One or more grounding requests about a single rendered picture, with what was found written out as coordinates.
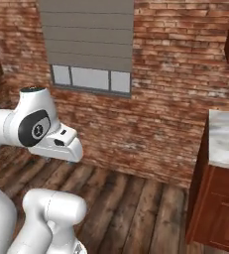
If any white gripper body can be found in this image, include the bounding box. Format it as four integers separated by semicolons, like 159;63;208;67
27;135;84;164

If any grey framed window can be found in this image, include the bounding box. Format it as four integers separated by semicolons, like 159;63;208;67
50;63;133;99

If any grey window blind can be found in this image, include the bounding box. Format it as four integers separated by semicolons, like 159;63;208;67
37;0;136;73

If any brown wooden base cupboard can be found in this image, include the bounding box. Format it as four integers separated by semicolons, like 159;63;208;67
184;116;229;254

